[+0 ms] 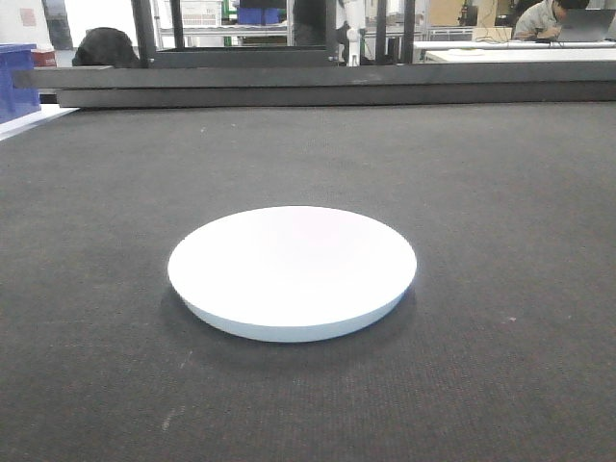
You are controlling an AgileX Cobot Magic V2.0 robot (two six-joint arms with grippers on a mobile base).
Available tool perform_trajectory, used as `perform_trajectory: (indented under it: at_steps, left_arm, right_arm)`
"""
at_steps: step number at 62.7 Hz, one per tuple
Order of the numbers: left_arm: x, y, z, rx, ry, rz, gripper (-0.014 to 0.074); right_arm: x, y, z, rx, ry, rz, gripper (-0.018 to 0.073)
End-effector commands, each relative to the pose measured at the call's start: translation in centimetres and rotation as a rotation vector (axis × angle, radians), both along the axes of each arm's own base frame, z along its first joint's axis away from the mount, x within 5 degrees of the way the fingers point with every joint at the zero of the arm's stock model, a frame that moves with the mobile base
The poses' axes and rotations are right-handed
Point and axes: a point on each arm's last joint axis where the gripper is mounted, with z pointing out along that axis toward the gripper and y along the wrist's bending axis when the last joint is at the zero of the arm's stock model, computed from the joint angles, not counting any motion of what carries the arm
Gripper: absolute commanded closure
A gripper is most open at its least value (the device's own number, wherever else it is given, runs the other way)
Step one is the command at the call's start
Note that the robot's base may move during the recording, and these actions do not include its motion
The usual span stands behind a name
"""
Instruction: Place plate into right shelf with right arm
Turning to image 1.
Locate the pale blue round tray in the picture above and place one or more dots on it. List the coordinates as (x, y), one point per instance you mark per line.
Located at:
(292, 274)

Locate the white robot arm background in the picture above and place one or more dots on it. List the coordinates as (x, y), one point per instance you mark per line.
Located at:
(351, 20)

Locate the white background tables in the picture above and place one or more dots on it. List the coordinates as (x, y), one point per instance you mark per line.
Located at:
(484, 52)

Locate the black bag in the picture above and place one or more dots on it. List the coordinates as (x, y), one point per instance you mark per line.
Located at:
(106, 46)

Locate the seated person in grey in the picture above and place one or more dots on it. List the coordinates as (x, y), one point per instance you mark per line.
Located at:
(544, 19)

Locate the grey laptop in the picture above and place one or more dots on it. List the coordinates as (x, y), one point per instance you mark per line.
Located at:
(585, 26)

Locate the black frame structure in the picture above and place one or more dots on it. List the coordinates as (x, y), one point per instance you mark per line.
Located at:
(301, 50)

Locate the black table rail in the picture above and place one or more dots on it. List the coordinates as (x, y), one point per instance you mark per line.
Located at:
(388, 85)

